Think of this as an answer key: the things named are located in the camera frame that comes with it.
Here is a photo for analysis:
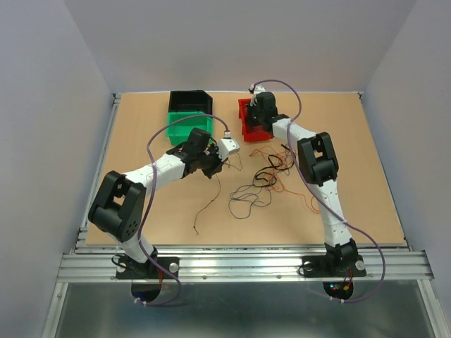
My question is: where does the dark blue wire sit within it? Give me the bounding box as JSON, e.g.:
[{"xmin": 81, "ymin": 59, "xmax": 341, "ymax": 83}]
[{"xmin": 228, "ymin": 175, "xmax": 279, "ymax": 220}]

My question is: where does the orange wire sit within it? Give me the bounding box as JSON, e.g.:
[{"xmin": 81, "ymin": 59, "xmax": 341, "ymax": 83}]
[{"xmin": 248, "ymin": 146, "xmax": 328, "ymax": 214}]

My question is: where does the black cable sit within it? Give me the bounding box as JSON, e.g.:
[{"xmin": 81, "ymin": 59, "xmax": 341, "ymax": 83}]
[{"xmin": 252, "ymin": 143, "xmax": 297, "ymax": 187}]

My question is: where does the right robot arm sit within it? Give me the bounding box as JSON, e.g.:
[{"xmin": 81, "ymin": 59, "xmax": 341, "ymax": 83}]
[{"xmin": 247, "ymin": 86, "xmax": 366, "ymax": 278}]

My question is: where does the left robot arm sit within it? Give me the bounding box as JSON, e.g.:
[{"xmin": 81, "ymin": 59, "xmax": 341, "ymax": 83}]
[{"xmin": 88, "ymin": 128, "xmax": 236, "ymax": 279}]

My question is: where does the red bin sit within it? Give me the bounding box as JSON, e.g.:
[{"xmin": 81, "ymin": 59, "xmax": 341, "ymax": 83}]
[{"xmin": 238, "ymin": 99, "xmax": 273, "ymax": 142}]

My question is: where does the green bin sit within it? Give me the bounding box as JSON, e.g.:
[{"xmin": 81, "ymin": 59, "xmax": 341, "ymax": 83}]
[{"xmin": 166, "ymin": 111, "xmax": 213, "ymax": 146}]

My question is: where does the black bin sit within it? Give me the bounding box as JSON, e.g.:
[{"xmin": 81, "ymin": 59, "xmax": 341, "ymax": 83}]
[{"xmin": 168, "ymin": 90, "xmax": 213, "ymax": 115}]

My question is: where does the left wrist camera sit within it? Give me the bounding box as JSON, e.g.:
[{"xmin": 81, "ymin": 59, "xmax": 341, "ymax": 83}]
[{"xmin": 217, "ymin": 138, "xmax": 240, "ymax": 161}]

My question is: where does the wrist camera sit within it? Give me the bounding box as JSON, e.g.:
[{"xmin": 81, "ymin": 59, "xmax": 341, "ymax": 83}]
[
  {"xmin": 248, "ymin": 84, "xmax": 266, "ymax": 106},
  {"xmin": 217, "ymin": 138, "xmax": 240, "ymax": 161}
]

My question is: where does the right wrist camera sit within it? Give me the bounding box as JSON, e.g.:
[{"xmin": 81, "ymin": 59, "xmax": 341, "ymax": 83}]
[{"xmin": 248, "ymin": 84, "xmax": 266, "ymax": 106}]

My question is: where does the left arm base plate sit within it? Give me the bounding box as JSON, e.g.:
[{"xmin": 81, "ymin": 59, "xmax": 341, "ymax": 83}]
[{"xmin": 111, "ymin": 254, "xmax": 159, "ymax": 280}]

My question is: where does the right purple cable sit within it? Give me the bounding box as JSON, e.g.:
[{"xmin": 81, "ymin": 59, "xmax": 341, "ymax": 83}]
[{"xmin": 250, "ymin": 79, "xmax": 387, "ymax": 306}]

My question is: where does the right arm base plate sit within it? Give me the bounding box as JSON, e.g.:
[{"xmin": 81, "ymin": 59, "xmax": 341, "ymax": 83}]
[{"xmin": 297, "ymin": 255, "xmax": 366, "ymax": 278}]

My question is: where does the aluminium rail frame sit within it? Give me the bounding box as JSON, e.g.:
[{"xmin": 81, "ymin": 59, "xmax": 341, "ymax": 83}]
[{"xmin": 44, "ymin": 92, "xmax": 450, "ymax": 337}]

